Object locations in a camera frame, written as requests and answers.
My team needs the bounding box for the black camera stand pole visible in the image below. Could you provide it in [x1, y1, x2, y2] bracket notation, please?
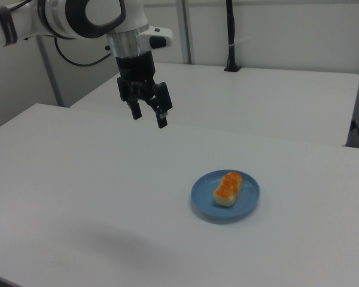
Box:
[223, 0, 242, 73]

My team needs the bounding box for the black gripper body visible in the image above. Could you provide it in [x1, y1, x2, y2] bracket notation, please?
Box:
[115, 50, 173, 114]

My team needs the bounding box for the grey partition post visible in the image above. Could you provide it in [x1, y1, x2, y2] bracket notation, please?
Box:
[175, 0, 197, 65]

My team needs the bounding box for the blue round plate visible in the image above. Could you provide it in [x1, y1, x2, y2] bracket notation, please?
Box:
[191, 169, 262, 225]

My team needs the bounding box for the white rear table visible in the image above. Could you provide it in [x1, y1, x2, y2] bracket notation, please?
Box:
[69, 62, 359, 147]

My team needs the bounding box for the grey metal frame post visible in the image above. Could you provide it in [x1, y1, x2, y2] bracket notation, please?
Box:
[35, 35, 64, 107]

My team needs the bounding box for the black wall cable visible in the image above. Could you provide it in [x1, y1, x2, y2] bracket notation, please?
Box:
[350, 119, 359, 148]

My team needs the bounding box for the orange glazed bread loaf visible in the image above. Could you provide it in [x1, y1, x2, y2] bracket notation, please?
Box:
[212, 171, 244, 207]

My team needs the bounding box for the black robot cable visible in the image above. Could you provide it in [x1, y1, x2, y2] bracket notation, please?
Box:
[53, 36, 112, 67]

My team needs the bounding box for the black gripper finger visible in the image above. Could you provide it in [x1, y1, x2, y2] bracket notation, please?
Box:
[156, 105, 169, 129]
[128, 100, 143, 121]

